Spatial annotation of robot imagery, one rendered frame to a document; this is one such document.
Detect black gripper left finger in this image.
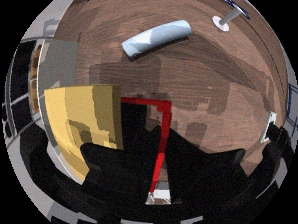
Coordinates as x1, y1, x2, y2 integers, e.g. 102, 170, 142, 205
80, 125, 161, 204

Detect red glasses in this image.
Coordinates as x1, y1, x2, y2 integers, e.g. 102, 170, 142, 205
121, 97, 172, 192

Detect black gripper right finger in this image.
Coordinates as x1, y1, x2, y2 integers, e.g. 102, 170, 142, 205
165, 128, 246, 205

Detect grey flat panel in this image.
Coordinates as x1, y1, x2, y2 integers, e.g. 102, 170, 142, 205
36, 39, 84, 185

